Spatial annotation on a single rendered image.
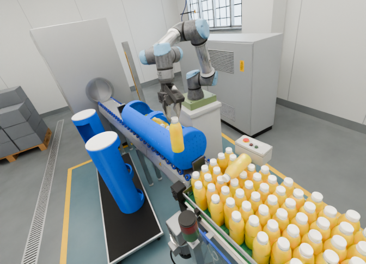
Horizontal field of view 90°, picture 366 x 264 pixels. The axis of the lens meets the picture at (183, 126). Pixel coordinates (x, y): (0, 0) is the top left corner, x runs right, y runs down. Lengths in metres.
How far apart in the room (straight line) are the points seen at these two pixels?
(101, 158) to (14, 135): 3.08
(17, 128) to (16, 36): 2.55
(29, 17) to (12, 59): 1.09
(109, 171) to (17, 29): 4.99
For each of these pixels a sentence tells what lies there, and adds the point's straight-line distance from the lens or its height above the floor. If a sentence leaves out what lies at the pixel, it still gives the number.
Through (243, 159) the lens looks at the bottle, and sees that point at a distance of 1.02.
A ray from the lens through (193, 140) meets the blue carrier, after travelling 1.17.
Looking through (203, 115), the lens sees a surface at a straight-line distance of 1.58.
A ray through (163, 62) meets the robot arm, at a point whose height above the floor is 1.69.
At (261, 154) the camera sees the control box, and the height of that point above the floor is 1.10.
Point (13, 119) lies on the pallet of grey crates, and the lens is 4.49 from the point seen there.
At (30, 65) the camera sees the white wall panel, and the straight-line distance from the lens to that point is 6.27.
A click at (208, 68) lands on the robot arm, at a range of 1.44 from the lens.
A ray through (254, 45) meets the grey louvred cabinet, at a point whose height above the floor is 1.40.
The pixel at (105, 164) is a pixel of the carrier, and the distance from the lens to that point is 1.74.
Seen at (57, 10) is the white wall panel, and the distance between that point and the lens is 6.14.
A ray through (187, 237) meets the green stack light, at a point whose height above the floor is 1.20.
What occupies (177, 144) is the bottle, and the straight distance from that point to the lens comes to 0.95.
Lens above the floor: 1.85
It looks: 31 degrees down
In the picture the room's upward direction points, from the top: 11 degrees counter-clockwise
